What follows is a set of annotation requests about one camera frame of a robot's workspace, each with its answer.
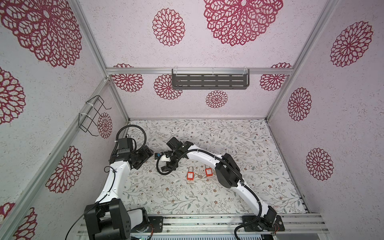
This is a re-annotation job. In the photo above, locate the red padlock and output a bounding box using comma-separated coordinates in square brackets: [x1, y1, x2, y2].
[205, 165, 214, 177]
[187, 167, 195, 181]

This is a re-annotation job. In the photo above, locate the black wire wall basket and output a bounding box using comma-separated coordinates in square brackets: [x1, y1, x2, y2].
[78, 95, 113, 138]

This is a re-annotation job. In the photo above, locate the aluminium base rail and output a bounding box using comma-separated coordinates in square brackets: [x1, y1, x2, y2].
[76, 213, 331, 240]

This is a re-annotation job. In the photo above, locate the dark metal wall shelf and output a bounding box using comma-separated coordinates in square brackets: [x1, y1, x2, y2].
[171, 69, 250, 90]

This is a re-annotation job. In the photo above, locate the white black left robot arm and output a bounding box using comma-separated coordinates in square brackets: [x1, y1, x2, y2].
[84, 137, 154, 240]

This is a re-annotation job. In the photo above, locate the thin black left cable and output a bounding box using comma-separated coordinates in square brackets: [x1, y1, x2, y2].
[64, 164, 118, 240]

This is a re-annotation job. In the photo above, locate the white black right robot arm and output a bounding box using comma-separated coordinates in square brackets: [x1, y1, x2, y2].
[155, 137, 277, 228]

